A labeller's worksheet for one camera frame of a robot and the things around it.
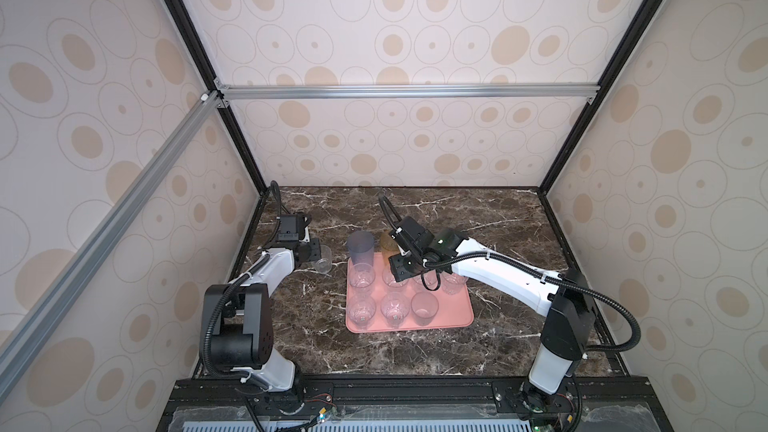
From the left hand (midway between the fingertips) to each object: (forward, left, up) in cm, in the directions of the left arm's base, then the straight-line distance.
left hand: (318, 241), depth 93 cm
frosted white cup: (-19, -33, -7) cm, 38 cm away
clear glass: (-21, -31, +14) cm, 40 cm away
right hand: (-12, -25, +5) cm, 28 cm away
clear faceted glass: (-10, -14, -4) cm, 18 cm away
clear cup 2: (-19, -24, -5) cm, 31 cm away
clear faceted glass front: (-18, -23, +11) cm, 31 cm away
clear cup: (-19, -14, -8) cm, 25 cm away
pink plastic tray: (-20, -19, -1) cm, 27 cm away
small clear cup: (-3, 0, -9) cm, 10 cm away
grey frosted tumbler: (-3, -14, +2) cm, 14 cm away
